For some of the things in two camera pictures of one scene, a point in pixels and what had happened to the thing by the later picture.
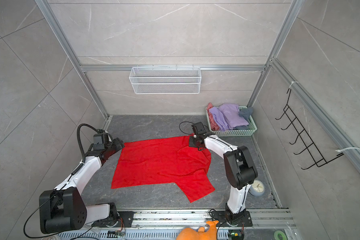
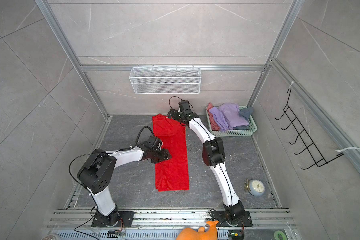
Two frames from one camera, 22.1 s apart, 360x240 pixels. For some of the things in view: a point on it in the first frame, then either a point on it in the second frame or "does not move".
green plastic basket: (233, 132) does not move
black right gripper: (191, 144) → (175, 115)
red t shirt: (169, 162) → (172, 174)
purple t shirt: (227, 116) does not move
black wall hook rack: (318, 160) does not move
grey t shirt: (246, 112) does not move
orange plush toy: (190, 234) does not move
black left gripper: (118, 144) → (166, 156)
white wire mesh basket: (165, 80) does not move
